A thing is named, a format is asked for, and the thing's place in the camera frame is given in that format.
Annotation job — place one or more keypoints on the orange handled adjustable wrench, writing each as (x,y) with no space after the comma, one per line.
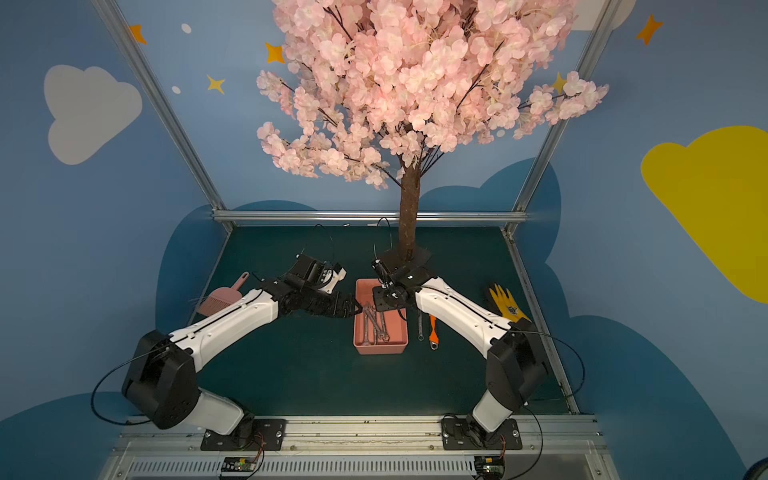
(433,337)

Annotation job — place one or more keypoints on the left green circuit board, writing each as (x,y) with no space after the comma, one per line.
(239,465)

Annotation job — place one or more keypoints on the right green circuit board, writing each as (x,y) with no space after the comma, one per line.
(488,468)

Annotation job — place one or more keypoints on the aluminium frame left post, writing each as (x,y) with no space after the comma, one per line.
(118,28)

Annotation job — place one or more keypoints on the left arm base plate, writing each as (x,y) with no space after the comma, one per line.
(251,434)

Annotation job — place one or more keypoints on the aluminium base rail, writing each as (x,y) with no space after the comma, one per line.
(368,447)

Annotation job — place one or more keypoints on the long chrome combination wrench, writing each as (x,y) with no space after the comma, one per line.
(420,330)

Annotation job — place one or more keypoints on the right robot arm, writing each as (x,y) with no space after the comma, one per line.
(516,361)

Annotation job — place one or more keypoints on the pink artificial cherry tree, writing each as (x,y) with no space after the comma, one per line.
(387,88)

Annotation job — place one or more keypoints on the pink plastic storage box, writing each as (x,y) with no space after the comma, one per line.
(377,333)

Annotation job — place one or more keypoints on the yellow work glove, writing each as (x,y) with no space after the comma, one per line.
(505,304)

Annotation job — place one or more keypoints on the green circuit board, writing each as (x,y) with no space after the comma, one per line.
(488,468)
(239,465)

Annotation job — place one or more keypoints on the aluminium frame back bar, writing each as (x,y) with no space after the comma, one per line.
(279,217)

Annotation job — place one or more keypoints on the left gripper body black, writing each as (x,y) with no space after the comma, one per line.
(336,303)

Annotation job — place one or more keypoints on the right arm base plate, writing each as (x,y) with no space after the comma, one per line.
(460,433)

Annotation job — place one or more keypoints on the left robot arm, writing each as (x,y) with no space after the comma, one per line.
(161,381)

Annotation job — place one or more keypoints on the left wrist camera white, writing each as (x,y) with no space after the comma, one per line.
(330,278)

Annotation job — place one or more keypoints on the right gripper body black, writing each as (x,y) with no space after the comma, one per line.
(387,297)

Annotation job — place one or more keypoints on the pink dustpan brush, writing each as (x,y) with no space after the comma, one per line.
(222,297)

